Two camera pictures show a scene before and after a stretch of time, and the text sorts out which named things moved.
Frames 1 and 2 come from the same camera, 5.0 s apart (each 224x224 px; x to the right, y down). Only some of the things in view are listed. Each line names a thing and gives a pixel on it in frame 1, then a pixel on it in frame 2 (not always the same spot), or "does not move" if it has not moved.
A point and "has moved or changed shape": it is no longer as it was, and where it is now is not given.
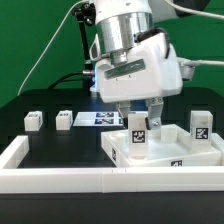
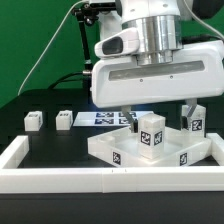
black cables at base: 87,77 does not move
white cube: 33,121 does not move
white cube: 138,133 has moved or changed shape
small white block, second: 64,120 does not move
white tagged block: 201,130 has moved or changed shape
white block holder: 167,146 has moved or changed shape
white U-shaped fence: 17,177 does not move
